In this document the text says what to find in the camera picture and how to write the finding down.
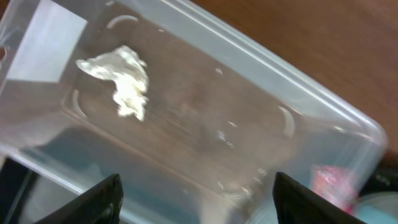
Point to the round black serving tray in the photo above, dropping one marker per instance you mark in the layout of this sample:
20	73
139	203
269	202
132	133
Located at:
383	177

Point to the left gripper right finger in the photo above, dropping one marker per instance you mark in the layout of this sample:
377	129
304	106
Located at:
296	204

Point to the clear plastic bin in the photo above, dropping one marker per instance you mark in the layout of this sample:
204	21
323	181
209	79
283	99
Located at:
224	113

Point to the black rectangular tray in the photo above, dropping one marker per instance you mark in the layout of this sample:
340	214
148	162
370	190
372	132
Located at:
16	183

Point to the blue cup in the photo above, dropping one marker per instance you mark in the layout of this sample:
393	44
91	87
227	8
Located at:
378	208

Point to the white tissue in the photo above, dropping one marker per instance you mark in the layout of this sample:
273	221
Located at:
123	67

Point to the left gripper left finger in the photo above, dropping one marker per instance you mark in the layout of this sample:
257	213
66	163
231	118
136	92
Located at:
100	204

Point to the red snack wrapper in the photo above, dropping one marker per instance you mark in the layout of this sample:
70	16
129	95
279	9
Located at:
335	185

